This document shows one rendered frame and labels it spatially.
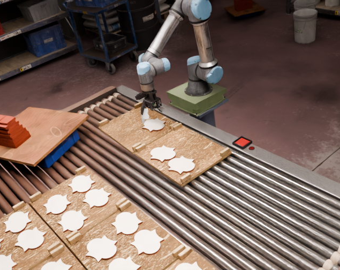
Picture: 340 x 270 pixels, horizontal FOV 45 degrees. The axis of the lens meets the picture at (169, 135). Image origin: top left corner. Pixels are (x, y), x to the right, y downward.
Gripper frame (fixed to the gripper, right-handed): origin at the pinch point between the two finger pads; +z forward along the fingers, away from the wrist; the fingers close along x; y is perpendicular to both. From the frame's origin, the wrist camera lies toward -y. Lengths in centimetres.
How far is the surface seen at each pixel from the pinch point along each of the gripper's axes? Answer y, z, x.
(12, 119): -41, -20, -64
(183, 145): 29.8, 6.0, -4.7
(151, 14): -286, 53, 242
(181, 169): 44.4, 4.9, -21.0
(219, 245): 89, 8, -45
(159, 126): 4.8, 4.9, 0.3
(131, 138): -1.4, 6.0, -16.4
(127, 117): -23.3, 5.9, -2.3
